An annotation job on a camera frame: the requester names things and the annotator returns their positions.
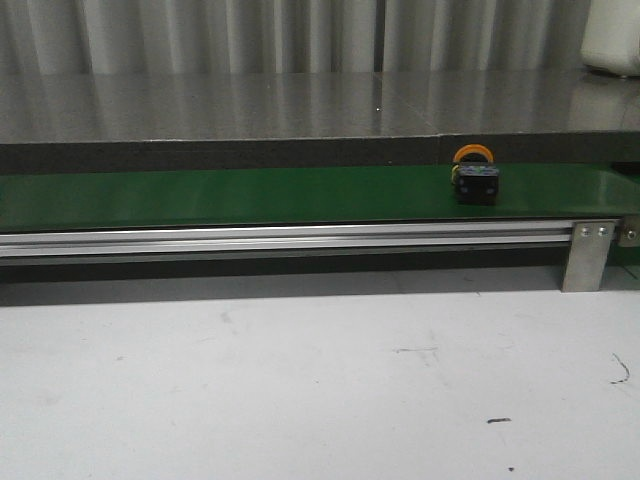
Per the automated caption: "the black yellow push button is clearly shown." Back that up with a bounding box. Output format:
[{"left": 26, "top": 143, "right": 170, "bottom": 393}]
[{"left": 451, "top": 144, "right": 500, "bottom": 205}]

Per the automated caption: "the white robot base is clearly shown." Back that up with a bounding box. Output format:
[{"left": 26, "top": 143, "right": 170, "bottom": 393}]
[{"left": 580, "top": 0, "right": 639, "bottom": 77}]

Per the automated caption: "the green conveyor belt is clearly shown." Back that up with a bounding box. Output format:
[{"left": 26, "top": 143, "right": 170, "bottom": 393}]
[{"left": 1, "top": 164, "right": 639, "bottom": 233}]

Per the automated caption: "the dark raised platform slab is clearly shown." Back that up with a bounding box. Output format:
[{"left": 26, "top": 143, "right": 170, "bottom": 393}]
[{"left": 1, "top": 70, "right": 639, "bottom": 175}]

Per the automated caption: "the steel conveyor end plate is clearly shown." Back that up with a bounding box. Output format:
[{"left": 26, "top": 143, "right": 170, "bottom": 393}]
[{"left": 618, "top": 215, "right": 640, "bottom": 248}]

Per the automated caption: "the grey pleated curtain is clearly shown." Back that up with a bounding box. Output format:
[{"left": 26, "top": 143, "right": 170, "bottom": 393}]
[{"left": 1, "top": 0, "right": 589, "bottom": 75}]

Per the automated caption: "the aluminium conveyor side rail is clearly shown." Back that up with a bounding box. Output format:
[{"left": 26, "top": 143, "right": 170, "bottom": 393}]
[{"left": 1, "top": 220, "right": 573, "bottom": 259}]

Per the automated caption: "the steel conveyor support bracket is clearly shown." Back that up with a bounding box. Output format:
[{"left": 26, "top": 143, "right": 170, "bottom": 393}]
[{"left": 561, "top": 220, "right": 616, "bottom": 293}]

